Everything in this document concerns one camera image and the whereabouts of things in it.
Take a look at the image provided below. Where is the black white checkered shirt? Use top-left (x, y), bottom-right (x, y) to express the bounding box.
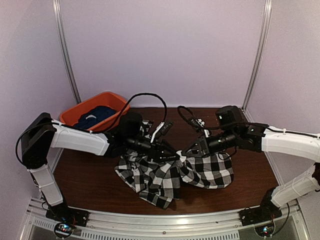
top-left (114, 119), bottom-right (235, 210)

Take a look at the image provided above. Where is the right aluminium corner post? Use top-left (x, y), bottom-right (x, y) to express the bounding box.
top-left (242, 0), bottom-right (273, 112)

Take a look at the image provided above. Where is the left aluminium corner post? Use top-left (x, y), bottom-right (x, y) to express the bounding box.
top-left (52, 0), bottom-right (81, 104)

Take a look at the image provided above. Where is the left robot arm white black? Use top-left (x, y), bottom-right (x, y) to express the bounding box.
top-left (15, 112), bottom-right (179, 222)

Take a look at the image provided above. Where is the aluminium corner post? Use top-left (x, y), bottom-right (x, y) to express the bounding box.
top-left (242, 0), bottom-right (273, 112)
top-left (52, 0), bottom-right (81, 104)

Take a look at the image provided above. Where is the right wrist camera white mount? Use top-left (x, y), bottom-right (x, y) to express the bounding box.
top-left (190, 118), bottom-right (211, 138)

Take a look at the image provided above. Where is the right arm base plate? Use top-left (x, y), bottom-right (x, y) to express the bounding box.
top-left (238, 205), bottom-right (282, 226)

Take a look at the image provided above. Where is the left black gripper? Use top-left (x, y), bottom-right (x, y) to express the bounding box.
top-left (125, 135), bottom-right (180, 163)

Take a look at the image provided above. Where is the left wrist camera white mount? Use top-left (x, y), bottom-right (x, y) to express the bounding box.
top-left (150, 121), bottom-right (174, 143)

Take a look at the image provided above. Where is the dark blue garment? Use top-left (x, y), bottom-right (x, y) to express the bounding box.
top-left (73, 105), bottom-right (117, 130)

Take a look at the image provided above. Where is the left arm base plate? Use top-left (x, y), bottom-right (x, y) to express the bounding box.
top-left (45, 205), bottom-right (89, 227)

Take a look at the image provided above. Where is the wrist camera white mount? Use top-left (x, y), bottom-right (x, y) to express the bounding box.
top-left (150, 121), bottom-right (174, 143)
top-left (190, 118), bottom-right (211, 138)

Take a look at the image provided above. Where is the right black cable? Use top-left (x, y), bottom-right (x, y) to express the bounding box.
top-left (176, 105), bottom-right (251, 133)

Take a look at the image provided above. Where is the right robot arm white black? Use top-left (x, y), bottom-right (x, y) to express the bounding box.
top-left (179, 105), bottom-right (320, 221)

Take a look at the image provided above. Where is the aluminium front rail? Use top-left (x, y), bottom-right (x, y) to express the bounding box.
top-left (17, 198), bottom-right (311, 240)

